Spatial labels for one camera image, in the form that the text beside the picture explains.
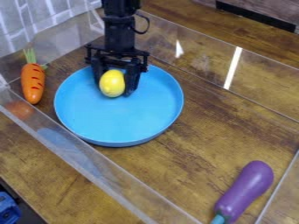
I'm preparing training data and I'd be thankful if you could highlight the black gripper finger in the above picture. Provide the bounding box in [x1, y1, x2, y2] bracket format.
[90, 57, 108, 85]
[124, 61, 141, 96]

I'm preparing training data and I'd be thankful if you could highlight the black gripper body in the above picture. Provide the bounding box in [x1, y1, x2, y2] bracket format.
[84, 44, 149, 72]

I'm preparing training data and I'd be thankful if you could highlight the yellow lemon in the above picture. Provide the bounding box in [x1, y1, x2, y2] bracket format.
[98, 69, 125, 97]

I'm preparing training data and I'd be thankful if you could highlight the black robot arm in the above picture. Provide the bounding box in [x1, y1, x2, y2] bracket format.
[85, 0, 149, 96]

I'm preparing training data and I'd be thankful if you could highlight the blue round tray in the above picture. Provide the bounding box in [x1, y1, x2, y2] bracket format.
[53, 66, 184, 147]

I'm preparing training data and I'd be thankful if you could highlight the orange toy carrot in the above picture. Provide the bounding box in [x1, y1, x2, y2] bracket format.
[20, 48, 48, 105]

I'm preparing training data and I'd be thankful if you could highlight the white checkered curtain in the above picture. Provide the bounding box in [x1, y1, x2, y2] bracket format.
[0, 0, 102, 57]

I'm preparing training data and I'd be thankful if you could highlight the purple toy eggplant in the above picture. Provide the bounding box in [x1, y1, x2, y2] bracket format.
[209, 161, 275, 224]

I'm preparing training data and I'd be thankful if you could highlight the blue object at corner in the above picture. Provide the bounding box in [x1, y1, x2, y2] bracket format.
[0, 192, 21, 224]

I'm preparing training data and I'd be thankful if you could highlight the clear acrylic barrier wall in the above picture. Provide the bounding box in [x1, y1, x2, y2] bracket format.
[0, 10, 299, 224]

